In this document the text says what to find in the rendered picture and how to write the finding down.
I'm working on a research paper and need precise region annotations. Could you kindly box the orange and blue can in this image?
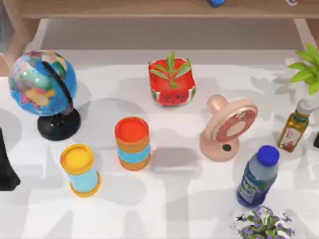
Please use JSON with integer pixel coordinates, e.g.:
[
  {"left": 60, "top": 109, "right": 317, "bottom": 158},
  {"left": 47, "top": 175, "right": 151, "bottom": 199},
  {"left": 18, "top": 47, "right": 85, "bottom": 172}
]
[{"left": 114, "top": 116, "right": 152, "bottom": 172}]

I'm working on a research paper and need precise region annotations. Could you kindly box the watermelon plant pot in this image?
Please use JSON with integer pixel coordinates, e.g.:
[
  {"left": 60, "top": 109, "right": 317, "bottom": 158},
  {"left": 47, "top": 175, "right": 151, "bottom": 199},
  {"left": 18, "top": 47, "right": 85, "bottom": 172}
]
[{"left": 148, "top": 52, "right": 196, "bottom": 108}]

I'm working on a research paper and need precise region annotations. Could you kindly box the pink desk fan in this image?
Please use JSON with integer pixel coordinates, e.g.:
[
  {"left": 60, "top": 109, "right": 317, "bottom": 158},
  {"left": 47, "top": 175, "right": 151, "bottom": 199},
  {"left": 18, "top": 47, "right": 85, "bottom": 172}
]
[{"left": 199, "top": 94, "right": 259, "bottom": 163}]

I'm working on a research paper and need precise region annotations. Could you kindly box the yellow and blue can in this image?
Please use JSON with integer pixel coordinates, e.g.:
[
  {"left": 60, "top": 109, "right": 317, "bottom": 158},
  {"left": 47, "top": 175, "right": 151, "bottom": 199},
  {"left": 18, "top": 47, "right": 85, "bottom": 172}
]
[{"left": 59, "top": 143, "right": 101, "bottom": 199}]

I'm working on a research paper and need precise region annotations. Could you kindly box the wooden shelf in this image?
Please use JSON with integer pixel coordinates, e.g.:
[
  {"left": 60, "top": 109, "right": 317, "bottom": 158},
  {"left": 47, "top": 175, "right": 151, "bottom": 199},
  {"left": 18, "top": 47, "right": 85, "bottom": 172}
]
[{"left": 0, "top": 0, "right": 319, "bottom": 75}]

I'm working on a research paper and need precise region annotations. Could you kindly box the blue bottle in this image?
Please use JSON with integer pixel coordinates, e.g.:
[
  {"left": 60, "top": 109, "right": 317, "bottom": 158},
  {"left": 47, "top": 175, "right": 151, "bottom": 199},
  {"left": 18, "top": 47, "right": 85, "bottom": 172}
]
[{"left": 236, "top": 145, "right": 280, "bottom": 208}]

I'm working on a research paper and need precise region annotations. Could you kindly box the blue globe on black stand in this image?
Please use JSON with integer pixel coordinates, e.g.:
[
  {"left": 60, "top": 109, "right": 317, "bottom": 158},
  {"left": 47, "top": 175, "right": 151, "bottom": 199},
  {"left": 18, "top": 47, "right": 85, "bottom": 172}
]
[{"left": 7, "top": 50, "right": 82, "bottom": 142}]

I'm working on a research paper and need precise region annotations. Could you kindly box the blue object on shelf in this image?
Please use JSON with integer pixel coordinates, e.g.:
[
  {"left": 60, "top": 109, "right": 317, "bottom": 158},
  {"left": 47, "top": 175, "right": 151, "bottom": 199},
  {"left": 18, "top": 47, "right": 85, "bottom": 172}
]
[{"left": 206, "top": 0, "right": 226, "bottom": 8}]

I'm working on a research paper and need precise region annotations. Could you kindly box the yellow oil bottle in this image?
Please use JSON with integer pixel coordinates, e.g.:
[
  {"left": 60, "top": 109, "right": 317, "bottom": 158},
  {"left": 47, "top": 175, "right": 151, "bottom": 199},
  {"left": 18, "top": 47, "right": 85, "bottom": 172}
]
[{"left": 277, "top": 99, "right": 315, "bottom": 153}]

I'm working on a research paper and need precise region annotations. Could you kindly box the purple flower plant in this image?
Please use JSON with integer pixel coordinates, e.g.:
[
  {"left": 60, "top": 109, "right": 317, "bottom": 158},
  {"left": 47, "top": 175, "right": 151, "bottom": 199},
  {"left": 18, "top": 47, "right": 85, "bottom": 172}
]
[{"left": 235, "top": 205, "right": 297, "bottom": 239}]

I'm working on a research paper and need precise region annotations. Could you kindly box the green leafy plant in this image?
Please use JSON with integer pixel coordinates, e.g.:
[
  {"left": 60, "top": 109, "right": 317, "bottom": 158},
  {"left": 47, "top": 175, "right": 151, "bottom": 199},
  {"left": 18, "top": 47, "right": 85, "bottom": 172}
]
[{"left": 288, "top": 43, "right": 319, "bottom": 96}]

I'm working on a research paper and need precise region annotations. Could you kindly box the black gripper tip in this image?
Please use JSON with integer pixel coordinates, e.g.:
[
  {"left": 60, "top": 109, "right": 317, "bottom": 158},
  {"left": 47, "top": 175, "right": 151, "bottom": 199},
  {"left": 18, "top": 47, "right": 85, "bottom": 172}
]
[{"left": 0, "top": 127, "right": 21, "bottom": 192}]

